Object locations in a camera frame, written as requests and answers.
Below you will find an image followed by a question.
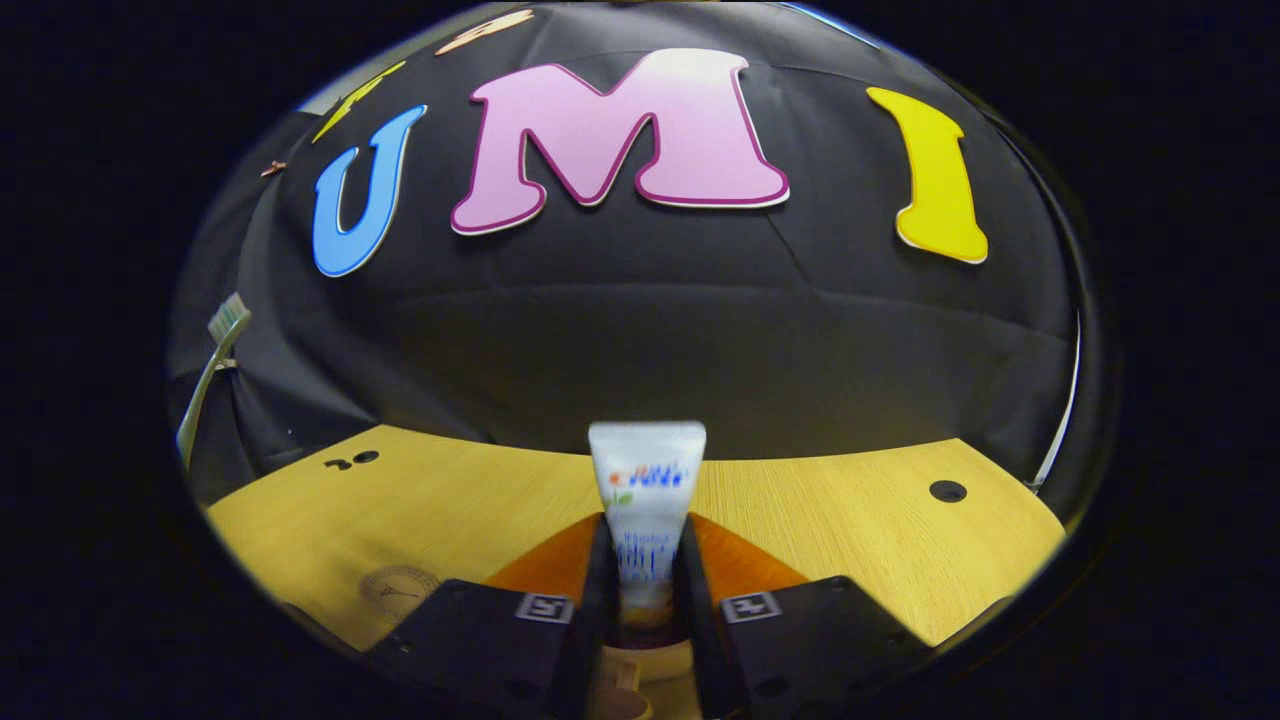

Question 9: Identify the black backdrop cloth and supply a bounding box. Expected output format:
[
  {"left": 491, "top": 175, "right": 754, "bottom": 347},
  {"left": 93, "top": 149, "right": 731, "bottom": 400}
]
[{"left": 165, "top": 0, "right": 1096, "bottom": 501}]

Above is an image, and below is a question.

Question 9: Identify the round brown coaster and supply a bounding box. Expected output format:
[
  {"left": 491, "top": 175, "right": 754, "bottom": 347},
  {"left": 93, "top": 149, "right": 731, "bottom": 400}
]
[{"left": 358, "top": 565, "right": 441, "bottom": 623}]

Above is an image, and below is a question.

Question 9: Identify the white toothpaste tube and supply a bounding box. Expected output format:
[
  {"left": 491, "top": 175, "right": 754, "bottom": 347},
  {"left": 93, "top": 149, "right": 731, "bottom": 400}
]
[{"left": 588, "top": 420, "right": 708, "bottom": 626}]

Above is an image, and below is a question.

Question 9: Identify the pale green toothbrush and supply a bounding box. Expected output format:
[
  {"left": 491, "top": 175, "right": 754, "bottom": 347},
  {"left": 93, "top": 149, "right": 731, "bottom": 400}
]
[{"left": 177, "top": 293, "right": 252, "bottom": 471}]

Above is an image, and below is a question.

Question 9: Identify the beige cup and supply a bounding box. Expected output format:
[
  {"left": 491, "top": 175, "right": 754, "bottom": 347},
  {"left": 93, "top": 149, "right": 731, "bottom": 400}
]
[{"left": 585, "top": 640, "right": 701, "bottom": 720}]

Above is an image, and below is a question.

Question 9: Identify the white strip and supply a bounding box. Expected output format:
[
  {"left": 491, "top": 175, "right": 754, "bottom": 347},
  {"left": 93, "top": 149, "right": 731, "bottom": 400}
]
[{"left": 1035, "top": 310, "right": 1083, "bottom": 491}]

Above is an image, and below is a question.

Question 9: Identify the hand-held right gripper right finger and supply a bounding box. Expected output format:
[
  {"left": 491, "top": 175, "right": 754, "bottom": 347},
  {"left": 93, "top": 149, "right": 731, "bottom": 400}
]
[{"left": 672, "top": 512, "right": 936, "bottom": 720}]

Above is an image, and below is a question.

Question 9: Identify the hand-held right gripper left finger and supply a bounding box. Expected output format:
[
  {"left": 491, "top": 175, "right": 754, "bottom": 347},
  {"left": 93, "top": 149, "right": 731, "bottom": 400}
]
[{"left": 365, "top": 512, "right": 621, "bottom": 720}]

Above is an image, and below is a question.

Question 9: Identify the wooden desktop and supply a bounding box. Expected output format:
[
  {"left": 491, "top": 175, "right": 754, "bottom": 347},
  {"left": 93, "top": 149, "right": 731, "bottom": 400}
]
[{"left": 205, "top": 425, "right": 1066, "bottom": 720}]

